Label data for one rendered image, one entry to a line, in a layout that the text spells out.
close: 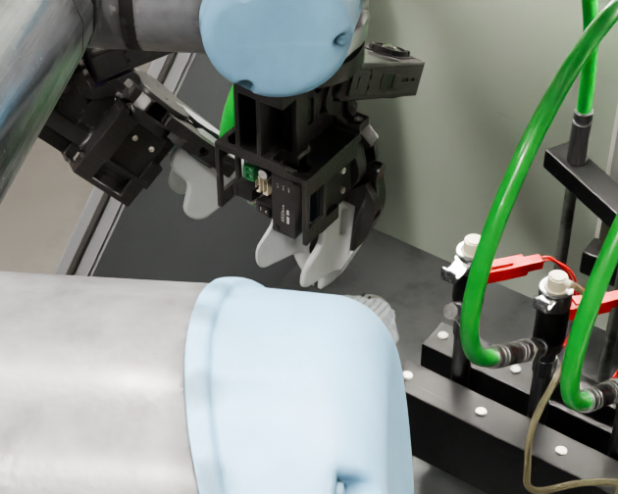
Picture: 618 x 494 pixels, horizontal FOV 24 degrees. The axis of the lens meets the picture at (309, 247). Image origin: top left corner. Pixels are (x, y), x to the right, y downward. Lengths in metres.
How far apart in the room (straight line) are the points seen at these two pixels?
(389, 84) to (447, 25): 0.56
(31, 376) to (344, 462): 0.08
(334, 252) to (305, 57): 0.30
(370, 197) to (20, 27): 0.37
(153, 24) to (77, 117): 0.35
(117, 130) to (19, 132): 0.47
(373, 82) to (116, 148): 0.23
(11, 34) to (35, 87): 0.02
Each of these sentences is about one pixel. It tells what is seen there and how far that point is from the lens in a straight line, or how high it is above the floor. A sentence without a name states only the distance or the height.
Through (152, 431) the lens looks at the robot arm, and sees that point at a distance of 0.34.
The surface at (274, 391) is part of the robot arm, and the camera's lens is 0.35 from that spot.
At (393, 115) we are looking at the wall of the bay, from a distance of 1.59.
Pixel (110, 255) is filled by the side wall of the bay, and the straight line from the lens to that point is 1.34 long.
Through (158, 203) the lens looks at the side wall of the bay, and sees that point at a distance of 1.37.
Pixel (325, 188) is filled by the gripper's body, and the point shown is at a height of 1.38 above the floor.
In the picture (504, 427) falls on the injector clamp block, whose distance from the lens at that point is 1.29.
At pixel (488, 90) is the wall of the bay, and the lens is 1.50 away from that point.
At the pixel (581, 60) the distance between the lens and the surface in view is 1.03.
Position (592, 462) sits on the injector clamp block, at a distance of 1.27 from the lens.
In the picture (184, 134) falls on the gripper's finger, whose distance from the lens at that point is 1.05.
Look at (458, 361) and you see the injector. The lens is 1.31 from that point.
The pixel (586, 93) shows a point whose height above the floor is 1.18.
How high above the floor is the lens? 1.93
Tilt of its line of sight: 41 degrees down
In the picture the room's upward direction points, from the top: straight up
